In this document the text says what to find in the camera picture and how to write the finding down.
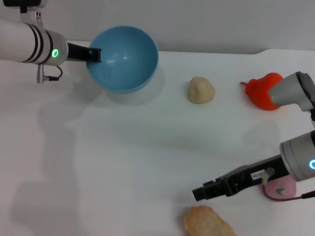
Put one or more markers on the blue plastic bowl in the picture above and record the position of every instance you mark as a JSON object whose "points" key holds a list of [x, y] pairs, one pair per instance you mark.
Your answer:
{"points": [[123, 64]]}

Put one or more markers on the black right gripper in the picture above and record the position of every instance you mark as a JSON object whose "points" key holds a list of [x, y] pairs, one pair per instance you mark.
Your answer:
{"points": [[243, 179]]}

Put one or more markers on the pink toy peach bun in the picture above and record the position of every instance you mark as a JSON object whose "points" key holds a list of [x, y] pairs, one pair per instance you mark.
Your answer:
{"points": [[285, 189]]}

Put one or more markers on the red toy pear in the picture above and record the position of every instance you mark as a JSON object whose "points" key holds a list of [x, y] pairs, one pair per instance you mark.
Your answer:
{"points": [[258, 91]]}

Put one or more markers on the orange striped toy bread loaf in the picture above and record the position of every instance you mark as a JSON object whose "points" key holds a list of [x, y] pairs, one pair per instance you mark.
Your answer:
{"points": [[204, 221]]}

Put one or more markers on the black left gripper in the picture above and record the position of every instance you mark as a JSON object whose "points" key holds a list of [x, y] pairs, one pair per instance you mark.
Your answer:
{"points": [[77, 52]]}

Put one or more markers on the beige toy bun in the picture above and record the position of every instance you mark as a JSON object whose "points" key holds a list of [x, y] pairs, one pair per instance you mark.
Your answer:
{"points": [[201, 91]]}

